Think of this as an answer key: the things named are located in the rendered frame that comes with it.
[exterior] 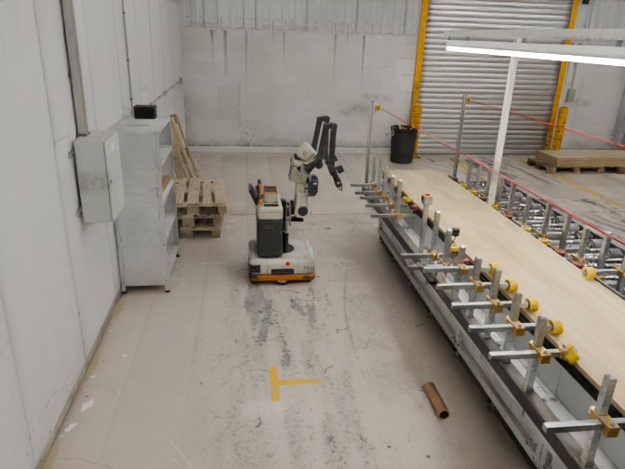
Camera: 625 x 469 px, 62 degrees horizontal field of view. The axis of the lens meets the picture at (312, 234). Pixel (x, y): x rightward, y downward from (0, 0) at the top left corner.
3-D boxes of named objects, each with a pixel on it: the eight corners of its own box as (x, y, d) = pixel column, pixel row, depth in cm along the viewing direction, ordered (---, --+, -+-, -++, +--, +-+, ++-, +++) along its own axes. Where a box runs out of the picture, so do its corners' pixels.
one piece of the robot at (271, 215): (256, 269, 521) (256, 189, 491) (255, 247, 572) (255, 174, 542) (289, 268, 526) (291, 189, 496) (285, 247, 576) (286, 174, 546)
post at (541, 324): (524, 398, 270) (541, 317, 253) (521, 394, 274) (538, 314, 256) (530, 397, 271) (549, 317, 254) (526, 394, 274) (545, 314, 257)
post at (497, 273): (484, 341, 316) (497, 269, 298) (481, 338, 319) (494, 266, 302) (489, 341, 316) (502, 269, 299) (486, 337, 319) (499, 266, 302)
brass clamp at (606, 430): (605, 438, 208) (607, 428, 206) (584, 415, 220) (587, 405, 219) (618, 437, 209) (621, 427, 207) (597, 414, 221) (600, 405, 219)
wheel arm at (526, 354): (490, 360, 254) (491, 355, 253) (487, 356, 257) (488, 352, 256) (560, 356, 259) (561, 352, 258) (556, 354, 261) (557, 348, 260)
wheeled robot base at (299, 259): (248, 283, 521) (248, 261, 512) (248, 258, 580) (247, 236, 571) (315, 281, 530) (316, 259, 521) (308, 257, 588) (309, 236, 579)
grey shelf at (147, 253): (122, 293, 499) (104, 131, 443) (139, 256, 582) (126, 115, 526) (169, 292, 504) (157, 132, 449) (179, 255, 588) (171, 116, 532)
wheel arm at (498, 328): (470, 333, 277) (471, 328, 276) (467, 329, 280) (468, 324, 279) (557, 329, 283) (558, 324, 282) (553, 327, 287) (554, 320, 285)
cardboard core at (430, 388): (439, 409, 346) (424, 381, 374) (437, 420, 349) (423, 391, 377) (450, 409, 347) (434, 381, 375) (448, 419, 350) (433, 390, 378)
